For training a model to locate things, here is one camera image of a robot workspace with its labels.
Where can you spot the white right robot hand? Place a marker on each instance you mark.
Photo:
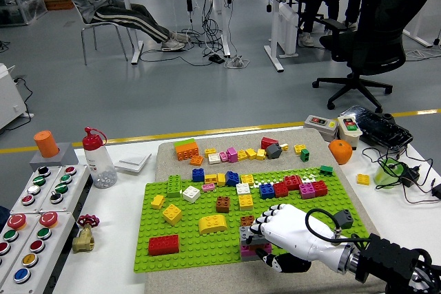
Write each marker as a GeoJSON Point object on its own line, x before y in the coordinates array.
{"type": "Point", "coordinates": [293, 232]}

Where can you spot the light grey long brick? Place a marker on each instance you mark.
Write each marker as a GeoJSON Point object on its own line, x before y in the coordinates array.
{"type": "Point", "coordinates": [245, 233]}

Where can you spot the magenta square brick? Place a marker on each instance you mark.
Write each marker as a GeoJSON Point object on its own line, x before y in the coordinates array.
{"type": "Point", "coordinates": [232, 155]}
{"type": "Point", "coordinates": [307, 191]}

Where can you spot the brown square brick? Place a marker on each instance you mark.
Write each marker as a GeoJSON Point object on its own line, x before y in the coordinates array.
{"type": "Point", "coordinates": [223, 204]}
{"type": "Point", "coordinates": [247, 221]}

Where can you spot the blue square brick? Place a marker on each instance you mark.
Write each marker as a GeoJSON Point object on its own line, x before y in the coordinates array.
{"type": "Point", "coordinates": [232, 178]}
{"type": "Point", "coordinates": [267, 191]}
{"type": "Point", "coordinates": [198, 175]}

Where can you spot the grey flat base brick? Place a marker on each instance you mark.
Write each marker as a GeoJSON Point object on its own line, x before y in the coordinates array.
{"type": "Point", "coordinates": [249, 258]}

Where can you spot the magenta wide brick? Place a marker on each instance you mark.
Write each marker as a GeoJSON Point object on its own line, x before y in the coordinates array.
{"type": "Point", "coordinates": [245, 250]}

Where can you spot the dark grey square brick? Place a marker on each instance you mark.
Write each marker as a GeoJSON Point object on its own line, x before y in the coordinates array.
{"type": "Point", "coordinates": [344, 218]}

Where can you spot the yellow square brick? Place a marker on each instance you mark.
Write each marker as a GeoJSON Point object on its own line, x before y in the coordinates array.
{"type": "Point", "coordinates": [362, 179]}
{"type": "Point", "coordinates": [242, 155]}
{"type": "Point", "coordinates": [210, 152]}
{"type": "Point", "coordinates": [172, 214]}
{"type": "Point", "coordinates": [246, 202]}
{"type": "Point", "coordinates": [260, 154]}
{"type": "Point", "coordinates": [299, 149]}
{"type": "Point", "coordinates": [251, 154]}
{"type": "Point", "coordinates": [247, 179]}
{"type": "Point", "coordinates": [221, 179]}
{"type": "Point", "coordinates": [211, 179]}

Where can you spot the white square brick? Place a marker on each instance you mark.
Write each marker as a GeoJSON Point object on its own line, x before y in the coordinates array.
{"type": "Point", "coordinates": [243, 188]}
{"type": "Point", "coordinates": [214, 158]}
{"type": "Point", "coordinates": [191, 194]}

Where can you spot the dark green brick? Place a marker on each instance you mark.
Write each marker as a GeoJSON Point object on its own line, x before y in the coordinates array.
{"type": "Point", "coordinates": [326, 170]}

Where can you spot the green small brick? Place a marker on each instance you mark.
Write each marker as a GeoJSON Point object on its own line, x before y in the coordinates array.
{"type": "Point", "coordinates": [304, 155]}

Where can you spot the yellow arch brick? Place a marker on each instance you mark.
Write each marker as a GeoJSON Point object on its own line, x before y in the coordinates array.
{"type": "Point", "coordinates": [213, 224]}

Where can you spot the dark grey sloped brick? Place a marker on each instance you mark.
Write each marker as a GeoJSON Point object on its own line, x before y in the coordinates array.
{"type": "Point", "coordinates": [274, 151]}

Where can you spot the green studded baseplate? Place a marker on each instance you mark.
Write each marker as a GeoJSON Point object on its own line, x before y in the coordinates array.
{"type": "Point", "coordinates": [206, 256]}

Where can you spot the pink flat brick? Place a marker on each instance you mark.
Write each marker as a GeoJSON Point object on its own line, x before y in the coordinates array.
{"type": "Point", "coordinates": [208, 187]}

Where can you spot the pink small brick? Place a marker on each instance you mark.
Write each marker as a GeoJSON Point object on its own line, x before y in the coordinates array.
{"type": "Point", "coordinates": [224, 156]}

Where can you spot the orange small brick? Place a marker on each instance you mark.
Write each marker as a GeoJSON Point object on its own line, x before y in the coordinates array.
{"type": "Point", "coordinates": [196, 160]}

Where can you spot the lime green tall brick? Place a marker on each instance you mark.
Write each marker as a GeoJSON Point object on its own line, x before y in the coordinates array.
{"type": "Point", "coordinates": [174, 187]}

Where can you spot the red long brick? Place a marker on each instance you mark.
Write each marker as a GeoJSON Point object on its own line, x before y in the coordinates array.
{"type": "Point", "coordinates": [163, 245]}

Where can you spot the orange large brick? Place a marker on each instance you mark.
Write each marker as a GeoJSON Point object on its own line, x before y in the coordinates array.
{"type": "Point", "coordinates": [186, 153]}

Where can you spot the yellow small brick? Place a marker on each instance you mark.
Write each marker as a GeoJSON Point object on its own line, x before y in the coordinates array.
{"type": "Point", "coordinates": [158, 201]}

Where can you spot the lime green flat brick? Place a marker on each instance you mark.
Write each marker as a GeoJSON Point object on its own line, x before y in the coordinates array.
{"type": "Point", "coordinates": [184, 143]}

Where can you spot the small yellow white piece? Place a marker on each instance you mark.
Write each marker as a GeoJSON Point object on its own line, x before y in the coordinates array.
{"type": "Point", "coordinates": [284, 146]}

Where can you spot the orange fruit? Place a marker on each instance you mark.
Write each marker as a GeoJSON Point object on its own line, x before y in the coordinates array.
{"type": "Point", "coordinates": [340, 153]}

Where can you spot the green translucent cup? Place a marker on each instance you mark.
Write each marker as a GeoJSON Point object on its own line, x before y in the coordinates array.
{"type": "Point", "coordinates": [386, 178]}

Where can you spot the grey-brown foam mat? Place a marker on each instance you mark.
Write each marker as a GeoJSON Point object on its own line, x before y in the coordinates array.
{"type": "Point", "coordinates": [193, 282]}

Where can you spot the black power adapter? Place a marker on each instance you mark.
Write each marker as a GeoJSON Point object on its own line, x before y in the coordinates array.
{"type": "Point", "coordinates": [410, 174]}

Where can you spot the black handheld controller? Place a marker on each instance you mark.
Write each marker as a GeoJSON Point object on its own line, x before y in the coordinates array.
{"type": "Point", "coordinates": [379, 128]}

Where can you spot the black connector block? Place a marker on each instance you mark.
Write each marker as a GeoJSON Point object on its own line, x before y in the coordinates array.
{"type": "Point", "coordinates": [437, 191]}

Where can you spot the white floor adapter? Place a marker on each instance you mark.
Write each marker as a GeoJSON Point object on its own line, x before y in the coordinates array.
{"type": "Point", "coordinates": [237, 63]}

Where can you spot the black power strip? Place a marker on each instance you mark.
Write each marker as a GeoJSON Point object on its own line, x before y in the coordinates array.
{"type": "Point", "coordinates": [217, 59]}

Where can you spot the white computer tower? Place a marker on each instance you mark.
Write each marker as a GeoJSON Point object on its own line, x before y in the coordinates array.
{"type": "Point", "coordinates": [286, 32]}

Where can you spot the clear bottle red cap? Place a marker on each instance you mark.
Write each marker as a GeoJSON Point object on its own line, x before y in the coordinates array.
{"type": "Point", "coordinates": [98, 163]}

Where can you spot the brass valve red handwheel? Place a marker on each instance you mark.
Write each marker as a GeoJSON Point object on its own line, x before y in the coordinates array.
{"type": "Point", "coordinates": [82, 240]}

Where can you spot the black office chair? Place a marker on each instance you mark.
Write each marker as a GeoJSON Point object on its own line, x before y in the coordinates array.
{"type": "Point", "coordinates": [379, 32]}

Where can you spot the seated person dark trousers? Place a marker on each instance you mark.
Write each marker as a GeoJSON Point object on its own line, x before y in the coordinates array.
{"type": "Point", "coordinates": [311, 15]}

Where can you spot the grey four-button box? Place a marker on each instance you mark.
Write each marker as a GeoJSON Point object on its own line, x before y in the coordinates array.
{"type": "Point", "coordinates": [65, 179]}
{"type": "Point", "coordinates": [38, 180]}

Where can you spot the grey square block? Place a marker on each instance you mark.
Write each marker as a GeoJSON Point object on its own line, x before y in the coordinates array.
{"type": "Point", "coordinates": [65, 158]}

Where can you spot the grey box red mushroom button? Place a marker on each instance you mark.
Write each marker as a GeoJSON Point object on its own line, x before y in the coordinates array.
{"type": "Point", "coordinates": [16, 221]}
{"type": "Point", "coordinates": [48, 220]}

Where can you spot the orange cylinder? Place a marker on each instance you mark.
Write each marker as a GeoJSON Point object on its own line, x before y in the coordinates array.
{"type": "Point", "coordinates": [46, 144]}

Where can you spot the grey metal chair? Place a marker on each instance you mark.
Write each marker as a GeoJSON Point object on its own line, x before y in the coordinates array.
{"type": "Point", "coordinates": [83, 42]}

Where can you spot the white cabinet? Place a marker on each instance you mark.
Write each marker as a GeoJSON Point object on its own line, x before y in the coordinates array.
{"type": "Point", "coordinates": [8, 101]}

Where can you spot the brown wooden box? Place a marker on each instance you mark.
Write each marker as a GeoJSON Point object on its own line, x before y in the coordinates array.
{"type": "Point", "coordinates": [58, 1]}

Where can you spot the clear plastic crate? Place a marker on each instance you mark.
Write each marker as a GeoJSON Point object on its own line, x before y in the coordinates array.
{"type": "Point", "coordinates": [20, 6]}

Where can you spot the grey two-button switch box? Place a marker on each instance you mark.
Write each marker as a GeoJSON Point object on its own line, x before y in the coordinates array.
{"type": "Point", "coordinates": [320, 130]}

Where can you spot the white red-green switch box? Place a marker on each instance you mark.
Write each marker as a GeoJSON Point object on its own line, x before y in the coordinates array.
{"type": "Point", "coordinates": [349, 135]}

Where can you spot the white wall switch plate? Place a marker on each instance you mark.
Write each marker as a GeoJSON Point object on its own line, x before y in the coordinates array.
{"type": "Point", "coordinates": [132, 163]}

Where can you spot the white desk leg frame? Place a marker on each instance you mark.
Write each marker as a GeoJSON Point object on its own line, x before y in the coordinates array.
{"type": "Point", "coordinates": [418, 38]}

